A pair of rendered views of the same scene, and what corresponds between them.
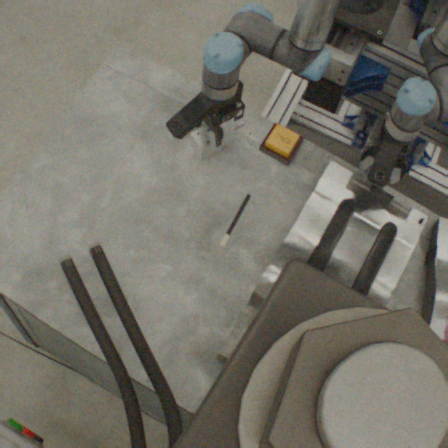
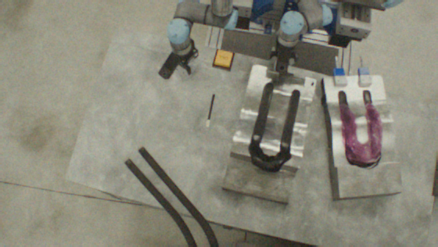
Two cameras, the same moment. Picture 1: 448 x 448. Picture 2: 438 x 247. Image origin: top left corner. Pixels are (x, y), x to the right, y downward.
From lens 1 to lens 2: 29 cm
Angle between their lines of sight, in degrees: 8
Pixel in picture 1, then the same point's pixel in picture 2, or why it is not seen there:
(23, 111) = (70, 65)
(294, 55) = (217, 20)
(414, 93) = (289, 23)
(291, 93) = not seen: hidden behind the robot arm
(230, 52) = (181, 31)
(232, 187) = (203, 92)
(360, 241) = (281, 105)
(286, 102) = not seen: hidden behind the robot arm
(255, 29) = (192, 11)
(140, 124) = (143, 71)
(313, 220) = (252, 101)
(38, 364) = (124, 209)
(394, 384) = not seen: outside the picture
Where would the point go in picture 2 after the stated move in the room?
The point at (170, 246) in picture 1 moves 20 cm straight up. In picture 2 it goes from (180, 135) to (175, 121)
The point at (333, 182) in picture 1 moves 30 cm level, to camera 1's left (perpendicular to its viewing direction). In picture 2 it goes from (257, 76) to (181, 84)
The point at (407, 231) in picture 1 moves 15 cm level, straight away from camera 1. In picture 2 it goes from (306, 91) to (318, 60)
